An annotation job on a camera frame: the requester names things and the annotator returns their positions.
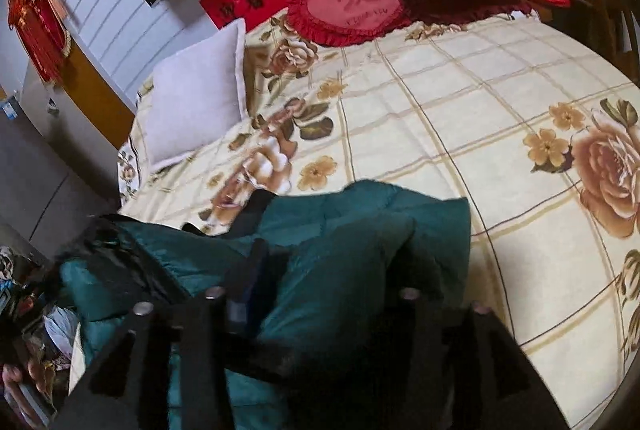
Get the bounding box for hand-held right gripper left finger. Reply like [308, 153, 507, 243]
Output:
[62, 237, 275, 430]

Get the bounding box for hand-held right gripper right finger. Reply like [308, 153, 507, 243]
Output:
[395, 286, 571, 430]

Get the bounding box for green puffer jacket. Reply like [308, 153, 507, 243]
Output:
[57, 180, 472, 430]

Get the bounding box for white plastic bag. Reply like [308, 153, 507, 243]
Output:
[42, 309, 84, 363]

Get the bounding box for white pillow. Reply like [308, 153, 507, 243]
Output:
[142, 17, 250, 173]

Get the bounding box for pile of bags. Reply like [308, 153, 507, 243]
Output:
[0, 244, 87, 428]

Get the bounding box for grey refrigerator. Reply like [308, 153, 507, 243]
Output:
[0, 74, 123, 263]

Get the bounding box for wooden door panel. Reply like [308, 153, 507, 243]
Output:
[64, 34, 153, 151]

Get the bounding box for bed with floral sheet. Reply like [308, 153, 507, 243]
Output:
[116, 7, 640, 430]

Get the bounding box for red heart-shaped cushion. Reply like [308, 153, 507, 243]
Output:
[286, 0, 416, 46]

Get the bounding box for red hanging knot decoration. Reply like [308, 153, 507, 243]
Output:
[7, 0, 72, 86]

